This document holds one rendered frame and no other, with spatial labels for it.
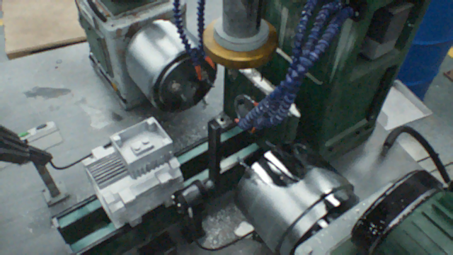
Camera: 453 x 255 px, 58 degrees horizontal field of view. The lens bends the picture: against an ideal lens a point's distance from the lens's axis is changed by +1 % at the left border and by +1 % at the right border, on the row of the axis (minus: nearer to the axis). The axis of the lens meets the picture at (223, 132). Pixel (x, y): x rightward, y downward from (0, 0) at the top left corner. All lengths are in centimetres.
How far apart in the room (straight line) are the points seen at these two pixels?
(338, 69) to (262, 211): 40
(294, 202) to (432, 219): 31
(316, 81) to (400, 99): 129
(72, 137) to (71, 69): 38
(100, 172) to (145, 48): 44
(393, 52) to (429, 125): 105
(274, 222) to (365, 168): 60
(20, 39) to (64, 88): 155
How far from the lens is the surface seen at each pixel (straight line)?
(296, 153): 97
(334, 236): 88
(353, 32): 99
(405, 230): 72
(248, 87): 118
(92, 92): 168
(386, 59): 123
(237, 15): 91
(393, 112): 230
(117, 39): 137
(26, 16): 347
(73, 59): 186
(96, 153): 111
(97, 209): 120
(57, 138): 120
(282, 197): 92
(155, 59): 124
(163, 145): 100
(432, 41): 248
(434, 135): 222
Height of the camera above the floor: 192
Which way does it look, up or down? 50 degrees down
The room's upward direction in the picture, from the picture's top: 1 degrees clockwise
